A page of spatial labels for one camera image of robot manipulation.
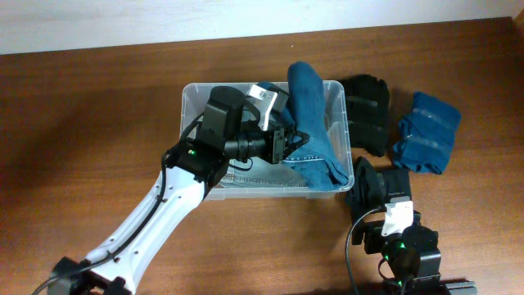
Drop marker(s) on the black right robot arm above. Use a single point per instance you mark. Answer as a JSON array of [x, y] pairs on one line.
[[412, 256]]

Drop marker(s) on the black folded garment far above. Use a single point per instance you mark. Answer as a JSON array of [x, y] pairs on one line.
[[367, 107]]

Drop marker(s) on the black folded garment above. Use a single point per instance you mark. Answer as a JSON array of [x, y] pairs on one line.
[[367, 107], [373, 188]]

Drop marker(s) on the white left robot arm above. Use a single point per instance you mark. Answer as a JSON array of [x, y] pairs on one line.
[[234, 125]]

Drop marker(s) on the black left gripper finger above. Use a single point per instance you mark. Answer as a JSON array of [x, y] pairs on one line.
[[288, 123], [294, 139]]

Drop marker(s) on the clear plastic storage container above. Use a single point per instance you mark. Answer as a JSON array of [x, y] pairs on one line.
[[194, 98]]

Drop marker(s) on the light blue jeans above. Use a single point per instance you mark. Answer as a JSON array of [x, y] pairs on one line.
[[256, 173]]

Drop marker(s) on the dark blue jeans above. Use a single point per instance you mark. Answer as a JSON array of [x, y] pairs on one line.
[[315, 161]]

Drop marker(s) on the black folded garment near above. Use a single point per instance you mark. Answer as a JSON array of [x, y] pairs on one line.
[[373, 188]]

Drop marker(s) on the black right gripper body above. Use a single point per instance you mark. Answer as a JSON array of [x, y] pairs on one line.
[[376, 240]]

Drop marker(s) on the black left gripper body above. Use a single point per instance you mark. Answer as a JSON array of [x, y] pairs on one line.
[[278, 144]]

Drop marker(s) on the blue folded garment with tape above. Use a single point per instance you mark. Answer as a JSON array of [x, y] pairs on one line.
[[427, 135]]

